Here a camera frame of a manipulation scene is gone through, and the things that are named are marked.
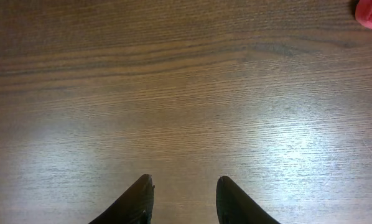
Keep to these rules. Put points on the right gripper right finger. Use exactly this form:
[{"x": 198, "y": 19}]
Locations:
[{"x": 235, "y": 206}]

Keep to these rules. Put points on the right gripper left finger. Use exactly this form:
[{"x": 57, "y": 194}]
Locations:
[{"x": 134, "y": 206}]

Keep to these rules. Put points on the red t-shirt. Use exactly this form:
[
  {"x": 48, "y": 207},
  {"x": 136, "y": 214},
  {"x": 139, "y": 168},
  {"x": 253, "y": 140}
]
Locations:
[{"x": 363, "y": 13}]

